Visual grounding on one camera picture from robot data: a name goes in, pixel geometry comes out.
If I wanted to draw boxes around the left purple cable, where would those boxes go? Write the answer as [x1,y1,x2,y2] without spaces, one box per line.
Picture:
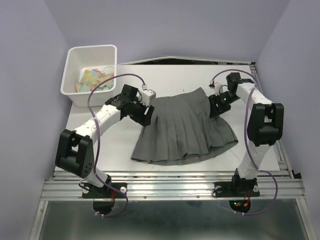
[87,73,131,218]

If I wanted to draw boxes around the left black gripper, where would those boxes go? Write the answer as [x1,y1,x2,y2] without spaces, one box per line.
[129,96,154,127]

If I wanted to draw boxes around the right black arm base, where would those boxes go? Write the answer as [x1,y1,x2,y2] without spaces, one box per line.
[212,181,260,215]

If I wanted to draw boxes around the pastel tie-dye skirt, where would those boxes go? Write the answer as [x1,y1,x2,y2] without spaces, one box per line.
[74,66,115,93]

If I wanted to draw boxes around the white plastic bin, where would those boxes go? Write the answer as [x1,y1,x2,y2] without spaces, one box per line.
[60,44,118,108]

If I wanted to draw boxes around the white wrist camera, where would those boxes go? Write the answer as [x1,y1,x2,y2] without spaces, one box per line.
[138,89,156,106]
[209,81,228,96]

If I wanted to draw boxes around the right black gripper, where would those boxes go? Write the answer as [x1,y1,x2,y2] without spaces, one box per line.
[207,91,240,118]

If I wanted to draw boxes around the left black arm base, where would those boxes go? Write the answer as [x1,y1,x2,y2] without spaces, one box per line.
[78,182,128,218]

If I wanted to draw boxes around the grey pleated skirt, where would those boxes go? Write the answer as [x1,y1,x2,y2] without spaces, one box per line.
[131,87,238,166]

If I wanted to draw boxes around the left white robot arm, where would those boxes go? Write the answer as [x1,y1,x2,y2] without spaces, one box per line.
[55,84,156,197]

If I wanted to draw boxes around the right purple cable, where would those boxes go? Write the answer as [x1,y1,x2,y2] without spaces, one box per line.
[209,69,280,216]

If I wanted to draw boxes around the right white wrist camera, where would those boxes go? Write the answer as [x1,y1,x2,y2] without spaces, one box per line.
[209,81,228,96]

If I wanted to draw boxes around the aluminium rail frame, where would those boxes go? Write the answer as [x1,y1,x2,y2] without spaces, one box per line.
[29,61,311,240]

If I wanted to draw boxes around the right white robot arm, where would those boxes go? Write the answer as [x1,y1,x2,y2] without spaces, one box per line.
[131,69,284,195]

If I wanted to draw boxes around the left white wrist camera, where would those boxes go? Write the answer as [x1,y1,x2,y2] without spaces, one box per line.
[138,89,156,106]

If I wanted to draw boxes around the purple cable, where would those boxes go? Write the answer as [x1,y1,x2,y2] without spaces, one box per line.
[209,69,280,216]
[87,73,131,218]

